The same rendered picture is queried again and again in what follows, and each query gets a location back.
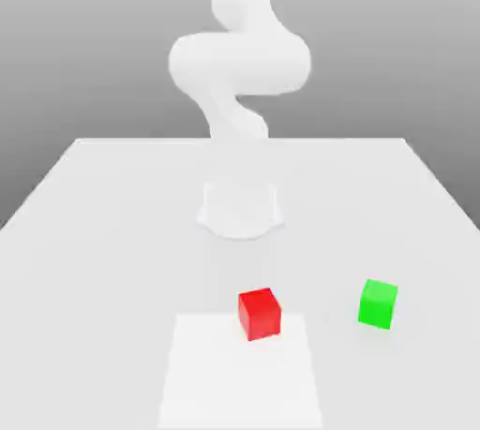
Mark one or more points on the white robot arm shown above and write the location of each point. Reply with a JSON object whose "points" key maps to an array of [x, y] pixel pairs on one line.
{"points": [[240, 62]]}

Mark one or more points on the small red cube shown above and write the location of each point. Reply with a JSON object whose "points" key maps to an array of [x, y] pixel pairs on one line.
{"points": [[260, 315]]}

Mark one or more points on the small green cube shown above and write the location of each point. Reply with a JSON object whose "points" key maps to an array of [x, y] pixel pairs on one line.
{"points": [[376, 305]]}

